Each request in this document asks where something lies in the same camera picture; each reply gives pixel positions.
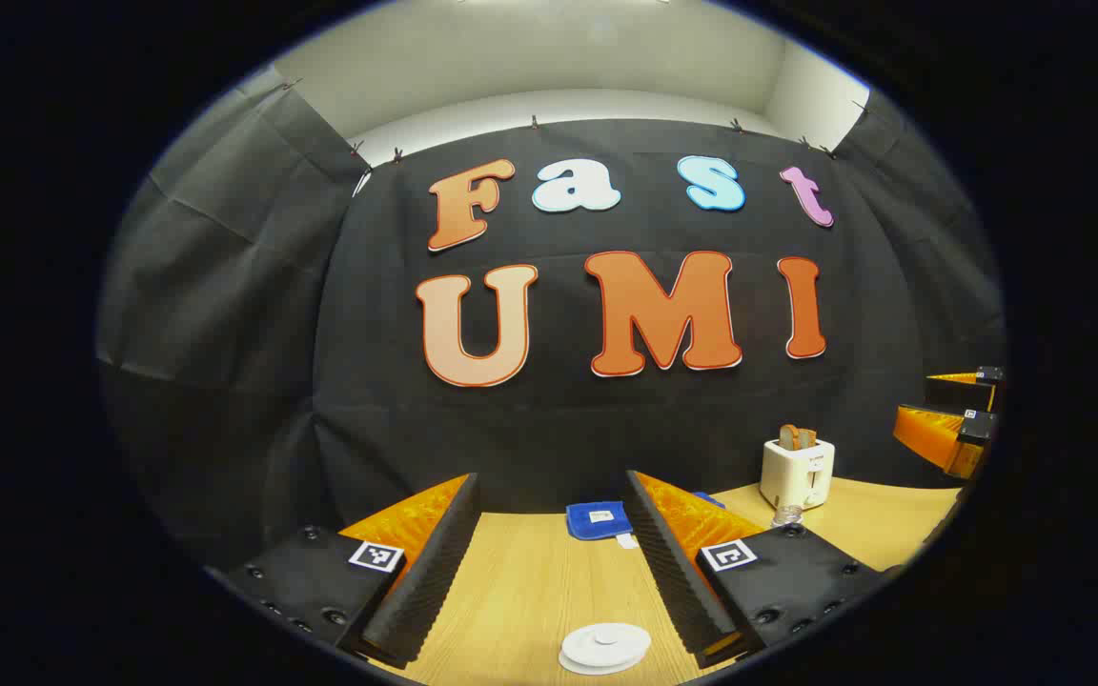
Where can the white teacup lid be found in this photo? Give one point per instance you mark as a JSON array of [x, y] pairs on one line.
[[608, 640]]

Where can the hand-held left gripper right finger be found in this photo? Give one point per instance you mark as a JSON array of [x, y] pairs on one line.
[[673, 562]]

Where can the white toaster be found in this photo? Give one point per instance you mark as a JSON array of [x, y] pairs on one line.
[[795, 476]]

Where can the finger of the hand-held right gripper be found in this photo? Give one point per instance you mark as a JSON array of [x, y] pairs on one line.
[[964, 391], [935, 431]]

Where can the clear water bottle green label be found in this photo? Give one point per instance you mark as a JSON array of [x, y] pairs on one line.
[[786, 517]]

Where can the blue towel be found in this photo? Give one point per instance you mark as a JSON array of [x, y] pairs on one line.
[[595, 521]]

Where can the toast slice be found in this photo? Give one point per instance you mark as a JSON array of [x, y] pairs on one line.
[[806, 439], [788, 437]]

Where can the black backdrop cloth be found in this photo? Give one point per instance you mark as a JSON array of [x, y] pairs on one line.
[[559, 429]]

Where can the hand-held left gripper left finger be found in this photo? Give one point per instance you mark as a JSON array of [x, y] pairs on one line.
[[435, 557]]

